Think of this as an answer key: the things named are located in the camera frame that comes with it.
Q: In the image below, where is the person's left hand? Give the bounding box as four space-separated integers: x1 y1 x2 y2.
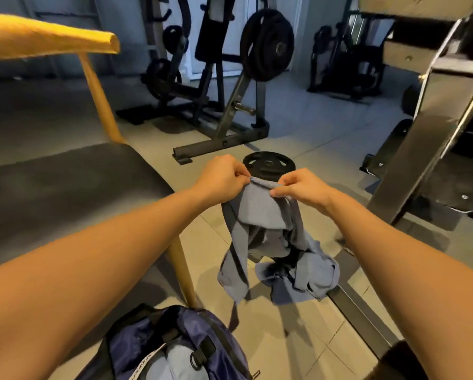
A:
191 154 252 209

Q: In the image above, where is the person's right hand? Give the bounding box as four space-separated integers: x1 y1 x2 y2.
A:
270 168 338 217

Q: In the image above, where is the single blue-grey towel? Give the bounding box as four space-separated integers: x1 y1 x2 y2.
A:
217 176 317 304

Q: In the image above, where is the navy blue bag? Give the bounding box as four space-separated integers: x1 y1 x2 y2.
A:
76 303 261 380

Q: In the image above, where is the person's left forearm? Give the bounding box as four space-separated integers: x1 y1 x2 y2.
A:
0 186 209 380

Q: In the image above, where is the person's right forearm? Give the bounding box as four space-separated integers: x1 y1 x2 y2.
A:
324 194 473 380

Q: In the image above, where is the loose black weight plate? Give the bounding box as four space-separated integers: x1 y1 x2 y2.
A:
243 151 298 184

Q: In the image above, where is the black and grey gym machine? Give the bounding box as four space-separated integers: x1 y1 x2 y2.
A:
116 0 297 165

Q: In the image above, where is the black exercise machine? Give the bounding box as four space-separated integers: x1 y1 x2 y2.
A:
308 0 390 101

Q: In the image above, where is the mounted black weight plate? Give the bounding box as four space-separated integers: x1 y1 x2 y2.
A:
240 8 296 82

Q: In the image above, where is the wooden chair with black seat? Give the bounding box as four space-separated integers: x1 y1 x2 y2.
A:
0 12 202 309

